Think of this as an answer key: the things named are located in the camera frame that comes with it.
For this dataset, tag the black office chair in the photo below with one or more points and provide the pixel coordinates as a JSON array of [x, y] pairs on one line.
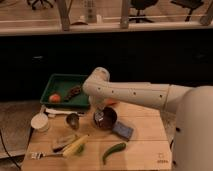
[[141, 5]]

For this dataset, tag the yellow corn toy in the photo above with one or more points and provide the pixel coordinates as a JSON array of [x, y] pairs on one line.
[[73, 147]]

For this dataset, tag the grey blue towel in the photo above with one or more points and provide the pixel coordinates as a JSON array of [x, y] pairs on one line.
[[98, 116]]

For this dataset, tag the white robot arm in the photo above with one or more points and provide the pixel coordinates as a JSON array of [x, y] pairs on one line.
[[193, 106]]

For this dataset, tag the metal cup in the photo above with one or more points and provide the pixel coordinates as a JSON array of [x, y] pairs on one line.
[[73, 121]]

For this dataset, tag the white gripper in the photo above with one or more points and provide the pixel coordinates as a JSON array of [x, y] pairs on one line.
[[96, 102]]

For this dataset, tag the purple bowl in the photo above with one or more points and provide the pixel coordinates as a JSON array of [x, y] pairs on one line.
[[109, 119]]

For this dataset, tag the orange bowl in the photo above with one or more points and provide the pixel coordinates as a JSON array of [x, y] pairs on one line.
[[109, 102]]

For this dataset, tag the grey brown cloth piece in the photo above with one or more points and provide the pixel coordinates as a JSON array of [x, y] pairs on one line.
[[59, 143]]

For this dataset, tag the green plastic tray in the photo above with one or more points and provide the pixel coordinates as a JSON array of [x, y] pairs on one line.
[[62, 84]]

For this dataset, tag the orange tomato toy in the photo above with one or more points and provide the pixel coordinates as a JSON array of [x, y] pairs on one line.
[[54, 98]]

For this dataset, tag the silver fork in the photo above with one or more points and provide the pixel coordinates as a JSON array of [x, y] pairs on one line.
[[39, 155]]

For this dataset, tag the green chili pepper toy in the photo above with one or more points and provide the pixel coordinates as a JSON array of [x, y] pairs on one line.
[[116, 148]]

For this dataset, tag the white round container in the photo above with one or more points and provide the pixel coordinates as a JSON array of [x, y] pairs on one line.
[[40, 122]]

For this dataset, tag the blue sponge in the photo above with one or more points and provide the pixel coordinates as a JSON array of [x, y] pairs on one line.
[[122, 130]]

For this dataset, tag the white spatula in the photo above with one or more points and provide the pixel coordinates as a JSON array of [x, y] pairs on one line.
[[54, 112]]

